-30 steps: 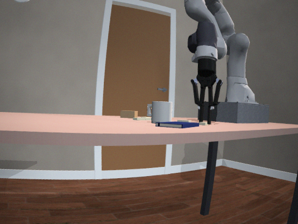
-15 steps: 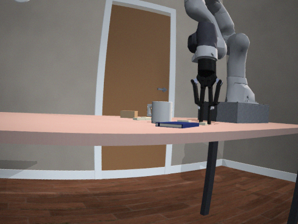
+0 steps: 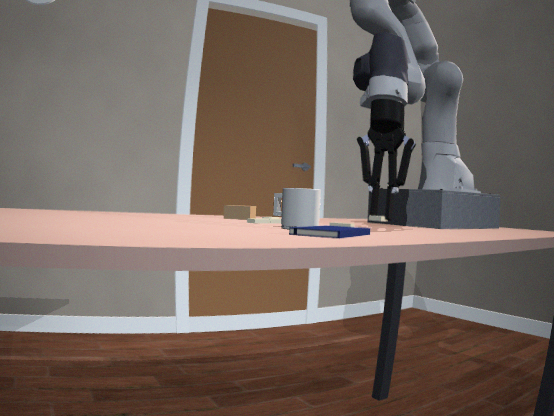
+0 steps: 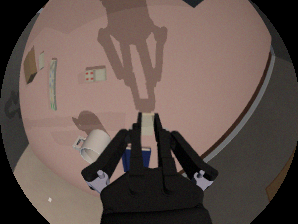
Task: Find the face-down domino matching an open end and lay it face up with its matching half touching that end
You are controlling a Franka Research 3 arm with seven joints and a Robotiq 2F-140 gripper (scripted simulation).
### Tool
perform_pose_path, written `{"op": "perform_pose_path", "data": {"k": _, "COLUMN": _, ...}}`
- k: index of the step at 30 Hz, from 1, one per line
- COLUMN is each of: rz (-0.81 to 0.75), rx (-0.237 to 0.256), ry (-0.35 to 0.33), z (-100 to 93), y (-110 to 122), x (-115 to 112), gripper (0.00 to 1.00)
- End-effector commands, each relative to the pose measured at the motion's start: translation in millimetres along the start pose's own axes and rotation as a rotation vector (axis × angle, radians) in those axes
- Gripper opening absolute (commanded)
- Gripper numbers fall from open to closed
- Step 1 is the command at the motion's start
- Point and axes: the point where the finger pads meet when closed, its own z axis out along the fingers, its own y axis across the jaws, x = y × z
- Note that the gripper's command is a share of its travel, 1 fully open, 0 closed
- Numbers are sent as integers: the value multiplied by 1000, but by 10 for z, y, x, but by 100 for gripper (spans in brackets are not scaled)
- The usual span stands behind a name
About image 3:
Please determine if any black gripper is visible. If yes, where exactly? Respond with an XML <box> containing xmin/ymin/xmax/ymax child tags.
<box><xmin>357</xmin><ymin>99</ymin><xmax>416</xmax><ymax>221</ymax></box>

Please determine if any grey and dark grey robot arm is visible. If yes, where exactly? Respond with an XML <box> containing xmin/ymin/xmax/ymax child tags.
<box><xmin>350</xmin><ymin>0</ymin><xmax>481</xmax><ymax>193</ymax></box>

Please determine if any dark blue rectangular pad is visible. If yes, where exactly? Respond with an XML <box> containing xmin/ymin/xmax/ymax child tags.
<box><xmin>289</xmin><ymin>225</ymin><xmax>370</xmax><ymax>239</ymax></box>

